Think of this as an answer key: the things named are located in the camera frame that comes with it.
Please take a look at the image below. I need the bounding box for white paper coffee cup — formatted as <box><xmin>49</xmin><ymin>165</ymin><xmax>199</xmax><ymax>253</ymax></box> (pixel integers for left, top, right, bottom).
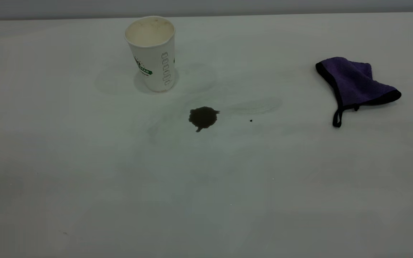
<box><xmin>124</xmin><ymin>16</ymin><xmax>176</xmax><ymax>93</ymax></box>

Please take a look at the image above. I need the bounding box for purple cloth with black trim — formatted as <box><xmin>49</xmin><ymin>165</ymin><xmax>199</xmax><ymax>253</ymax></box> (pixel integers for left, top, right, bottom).
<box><xmin>315</xmin><ymin>57</ymin><xmax>402</xmax><ymax>128</ymax></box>

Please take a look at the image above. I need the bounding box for dark coffee spill puddle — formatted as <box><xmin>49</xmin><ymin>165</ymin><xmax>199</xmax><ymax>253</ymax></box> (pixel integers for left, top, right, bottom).
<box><xmin>189</xmin><ymin>106</ymin><xmax>220</xmax><ymax>132</ymax></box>

